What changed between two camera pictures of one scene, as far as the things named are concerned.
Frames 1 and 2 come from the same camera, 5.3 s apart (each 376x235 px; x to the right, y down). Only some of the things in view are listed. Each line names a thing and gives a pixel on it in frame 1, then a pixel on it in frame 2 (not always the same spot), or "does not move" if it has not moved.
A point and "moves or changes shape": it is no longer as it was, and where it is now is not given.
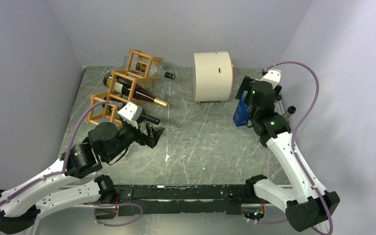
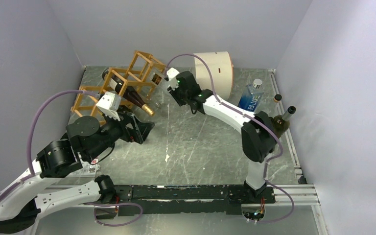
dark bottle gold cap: [124, 84] moves or changes shape
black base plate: [141, 200] does not move
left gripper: [153, 134] -> [141, 130]
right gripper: [246, 85] -> [174, 94]
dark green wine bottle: [283, 121] does not move
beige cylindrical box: [213, 76] does not move
